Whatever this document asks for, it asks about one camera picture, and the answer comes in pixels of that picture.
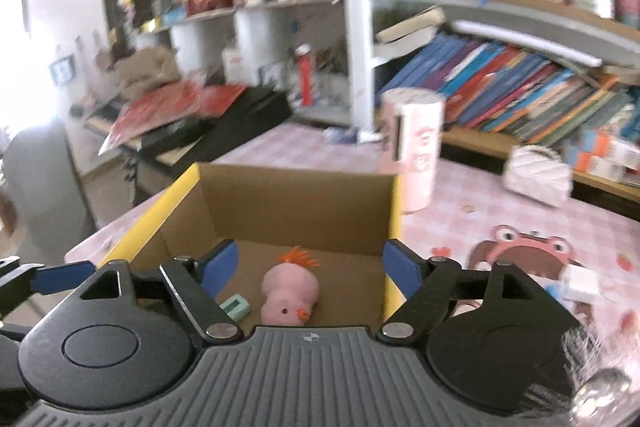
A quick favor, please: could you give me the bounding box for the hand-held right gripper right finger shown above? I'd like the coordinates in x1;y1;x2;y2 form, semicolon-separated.
378;240;540;344

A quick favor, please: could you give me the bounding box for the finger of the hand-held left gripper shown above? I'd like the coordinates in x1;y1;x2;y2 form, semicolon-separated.
0;257;97;319

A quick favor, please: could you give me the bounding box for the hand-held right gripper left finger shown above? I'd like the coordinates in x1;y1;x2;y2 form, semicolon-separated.
79;240;241;344

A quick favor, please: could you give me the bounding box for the yellow cardboard box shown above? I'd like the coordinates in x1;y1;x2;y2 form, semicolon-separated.
97;162;406;328

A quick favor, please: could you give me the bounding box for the white charger plug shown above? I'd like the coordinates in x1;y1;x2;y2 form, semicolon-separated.
560;264;603;303

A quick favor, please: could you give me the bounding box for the pink chick plush toy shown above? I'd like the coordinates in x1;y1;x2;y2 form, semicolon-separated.
260;246;321;325

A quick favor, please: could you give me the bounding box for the pink printed tablecloth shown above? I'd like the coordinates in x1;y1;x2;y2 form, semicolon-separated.
65;122;640;408

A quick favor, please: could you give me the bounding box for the grey chair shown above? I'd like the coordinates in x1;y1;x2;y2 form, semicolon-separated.
0;122;96;258

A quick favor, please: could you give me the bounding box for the pink cartoon cylinder dispenser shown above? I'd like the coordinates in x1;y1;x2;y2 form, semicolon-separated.
377;88;446;212

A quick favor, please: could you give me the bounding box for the small blue white bottle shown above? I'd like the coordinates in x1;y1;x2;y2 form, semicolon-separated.
325;127;381;145

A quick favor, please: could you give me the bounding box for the black electronic keyboard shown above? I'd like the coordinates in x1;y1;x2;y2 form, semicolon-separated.
82;84;293;168

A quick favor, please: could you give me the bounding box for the white quilted pearl purse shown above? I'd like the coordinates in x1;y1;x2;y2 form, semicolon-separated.
502;144;573;208

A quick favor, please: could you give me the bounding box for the red envelope stack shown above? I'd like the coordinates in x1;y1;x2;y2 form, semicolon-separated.
197;83;248;115

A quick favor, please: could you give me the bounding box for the red patterned paper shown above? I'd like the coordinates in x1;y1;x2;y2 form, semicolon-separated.
97;79;206;155

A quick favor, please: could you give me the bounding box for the white box red label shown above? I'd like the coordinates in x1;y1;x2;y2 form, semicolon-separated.
222;49;246;82

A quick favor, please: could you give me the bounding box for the row of blue spined books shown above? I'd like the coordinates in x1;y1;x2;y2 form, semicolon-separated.
385;32;640;148

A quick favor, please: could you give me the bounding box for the red white bottle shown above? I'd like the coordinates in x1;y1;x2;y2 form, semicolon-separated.
295;44;315;108

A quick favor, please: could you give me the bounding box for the brown towel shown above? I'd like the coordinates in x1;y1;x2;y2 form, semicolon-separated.
112;47;181;100

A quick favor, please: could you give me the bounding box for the orange white medicine box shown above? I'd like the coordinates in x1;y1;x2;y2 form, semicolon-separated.
565;142;608;180
582;129;640;175

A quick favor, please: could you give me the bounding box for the white bookshelf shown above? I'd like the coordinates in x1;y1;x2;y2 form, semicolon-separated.
135;0;640;218

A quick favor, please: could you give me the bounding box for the white paged book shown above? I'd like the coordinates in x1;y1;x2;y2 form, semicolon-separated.
372;27;438;60

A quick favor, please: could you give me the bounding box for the olive cover book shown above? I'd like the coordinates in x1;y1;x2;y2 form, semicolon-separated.
375;6;446;38

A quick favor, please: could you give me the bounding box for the white light bar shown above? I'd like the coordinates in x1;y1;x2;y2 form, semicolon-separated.
450;19;603;68

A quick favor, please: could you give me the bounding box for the white jar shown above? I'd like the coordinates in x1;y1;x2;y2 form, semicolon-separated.
575;0;616;20

